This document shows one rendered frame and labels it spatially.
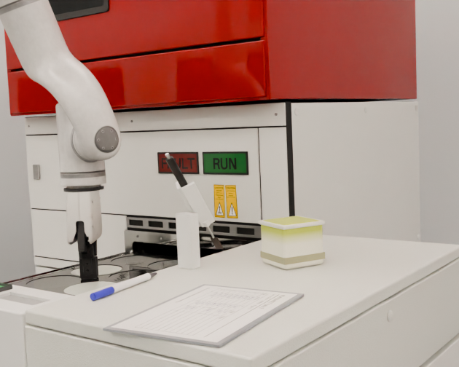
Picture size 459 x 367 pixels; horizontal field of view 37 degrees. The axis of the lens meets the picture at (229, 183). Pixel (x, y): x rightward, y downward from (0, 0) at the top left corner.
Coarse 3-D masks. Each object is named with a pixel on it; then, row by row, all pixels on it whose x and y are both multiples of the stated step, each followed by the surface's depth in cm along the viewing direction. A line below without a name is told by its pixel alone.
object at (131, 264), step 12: (108, 264) 141; (120, 264) 140; (132, 264) 140; (144, 264) 139; (156, 264) 139; (168, 264) 139; (48, 276) 132; (60, 276) 132; (72, 276) 132; (108, 276) 130; (120, 276) 130; (132, 276) 130; (36, 288) 123; (48, 288) 122; (60, 288) 122
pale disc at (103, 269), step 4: (100, 268) 138; (104, 268) 138; (108, 268) 137; (112, 268) 137; (116, 268) 137; (120, 268) 137; (72, 272) 134; (76, 272) 134; (100, 272) 133; (104, 272) 133; (108, 272) 133; (112, 272) 133
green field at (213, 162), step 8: (208, 160) 144; (216, 160) 142; (224, 160) 141; (232, 160) 140; (240, 160) 139; (208, 168) 144; (216, 168) 142; (224, 168) 141; (232, 168) 140; (240, 168) 139
